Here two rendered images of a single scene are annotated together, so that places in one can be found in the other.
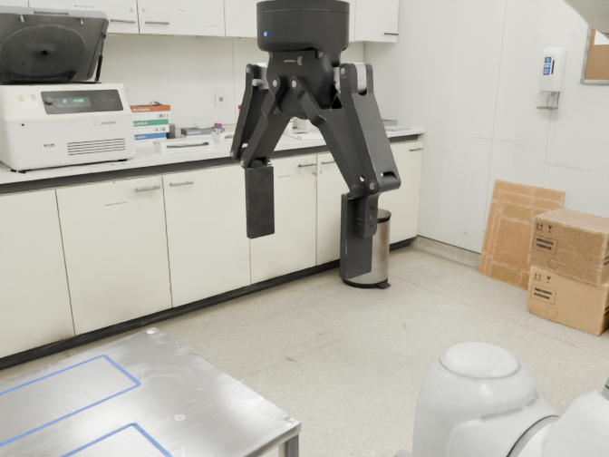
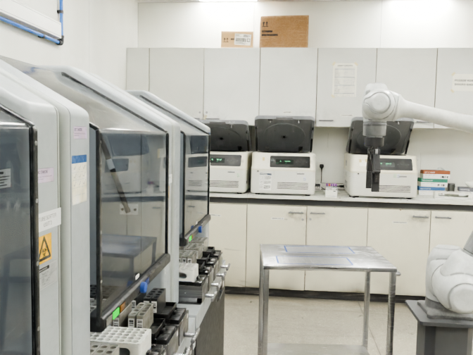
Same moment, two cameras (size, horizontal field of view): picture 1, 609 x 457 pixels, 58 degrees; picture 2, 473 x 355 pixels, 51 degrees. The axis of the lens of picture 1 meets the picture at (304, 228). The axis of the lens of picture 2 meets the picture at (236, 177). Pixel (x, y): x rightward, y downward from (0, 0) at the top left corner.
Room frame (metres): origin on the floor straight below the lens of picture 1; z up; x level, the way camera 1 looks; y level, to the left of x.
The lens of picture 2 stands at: (-1.32, -1.02, 1.39)
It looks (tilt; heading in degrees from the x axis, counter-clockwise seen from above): 5 degrees down; 45
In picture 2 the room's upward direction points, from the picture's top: 1 degrees clockwise
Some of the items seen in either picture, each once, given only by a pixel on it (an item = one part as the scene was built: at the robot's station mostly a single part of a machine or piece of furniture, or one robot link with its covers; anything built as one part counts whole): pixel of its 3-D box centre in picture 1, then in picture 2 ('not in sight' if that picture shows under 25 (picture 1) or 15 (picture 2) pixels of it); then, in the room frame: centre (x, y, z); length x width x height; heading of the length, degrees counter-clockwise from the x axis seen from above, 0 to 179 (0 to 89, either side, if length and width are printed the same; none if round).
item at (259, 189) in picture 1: (260, 202); (369, 179); (0.52, 0.04, 1.22); 0.03 x 0.01 x 0.07; 129
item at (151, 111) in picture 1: (148, 110); (435, 172); (3.16, 0.89, 1.10); 0.24 x 0.13 x 0.10; 128
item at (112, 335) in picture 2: not in sight; (91, 344); (-0.69, 0.15, 0.83); 0.30 x 0.10 x 0.06; 129
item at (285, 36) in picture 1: (303, 61); (374, 148); (0.47, 0.00, 1.36); 0.08 x 0.07 x 0.09; 39
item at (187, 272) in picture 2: not in sight; (160, 272); (-0.14, 0.60, 0.83); 0.30 x 0.10 x 0.06; 129
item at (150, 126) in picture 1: (145, 125); (432, 182); (3.15, 0.91, 1.01); 0.23 x 0.12 x 0.08; 128
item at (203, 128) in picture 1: (202, 130); (472, 189); (3.32, 0.61, 0.97); 0.24 x 0.12 x 0.13; 118
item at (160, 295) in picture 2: not in sight; (158, 302); (-0.39, 0.26, 0.85); 0.12 x 0.02 x 0.06; 39
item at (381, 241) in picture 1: (366, 247); not in sight; (3.29, -0.40, 0.23); 0.38 x 0.31 x 0.46; 39
